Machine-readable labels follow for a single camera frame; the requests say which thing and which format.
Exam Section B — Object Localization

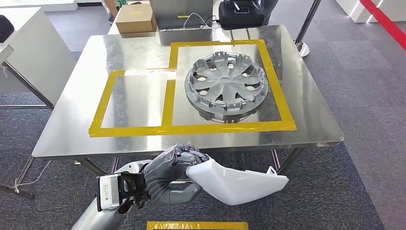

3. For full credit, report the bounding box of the person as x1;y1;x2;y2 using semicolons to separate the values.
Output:
102;0;127;25
260;0;280;26

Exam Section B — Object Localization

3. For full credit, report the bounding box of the white cord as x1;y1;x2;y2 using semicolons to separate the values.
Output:
13;160;52;194

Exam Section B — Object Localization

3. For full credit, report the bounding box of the red barrier belt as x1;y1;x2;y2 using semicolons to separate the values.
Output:
360;0;406;51

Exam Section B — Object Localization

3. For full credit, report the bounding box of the white tabletop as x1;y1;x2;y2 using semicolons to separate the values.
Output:
0;0;79;12

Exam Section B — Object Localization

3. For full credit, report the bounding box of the steel barrier stanchion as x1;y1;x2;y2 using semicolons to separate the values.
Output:
294;0;323;58

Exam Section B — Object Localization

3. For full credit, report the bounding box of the white cable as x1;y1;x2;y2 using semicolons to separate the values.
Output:
183;12;213;30

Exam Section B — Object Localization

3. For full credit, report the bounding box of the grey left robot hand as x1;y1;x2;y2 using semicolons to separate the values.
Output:
143;143;211;206

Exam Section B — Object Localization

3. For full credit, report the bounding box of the steel workbench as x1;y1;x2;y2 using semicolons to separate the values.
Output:
0;24;345;201

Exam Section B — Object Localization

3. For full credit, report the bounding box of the white desk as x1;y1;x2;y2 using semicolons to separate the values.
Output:
0;6;79;110

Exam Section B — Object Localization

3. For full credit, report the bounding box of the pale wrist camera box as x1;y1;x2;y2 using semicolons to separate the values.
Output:
96;171;148;213

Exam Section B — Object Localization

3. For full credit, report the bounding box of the white plastic part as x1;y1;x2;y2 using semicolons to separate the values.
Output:
185;158;290;207

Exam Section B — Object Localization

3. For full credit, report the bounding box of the black round object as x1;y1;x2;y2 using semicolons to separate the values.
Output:
0;15;15;44

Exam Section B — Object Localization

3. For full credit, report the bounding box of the white table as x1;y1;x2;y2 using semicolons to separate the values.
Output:
107;0;264;39

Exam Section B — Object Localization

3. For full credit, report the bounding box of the white plinth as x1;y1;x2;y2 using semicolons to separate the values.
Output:
335;0;406;23

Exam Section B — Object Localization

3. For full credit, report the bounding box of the closed brown carton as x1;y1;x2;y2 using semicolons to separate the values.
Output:
115;3;158;35

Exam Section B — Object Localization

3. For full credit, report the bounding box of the grey wheel hubcap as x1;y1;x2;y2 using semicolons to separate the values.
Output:
184;50;270;124

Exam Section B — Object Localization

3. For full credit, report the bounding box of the black carrying case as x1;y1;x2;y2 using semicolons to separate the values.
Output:
218;0;265;31

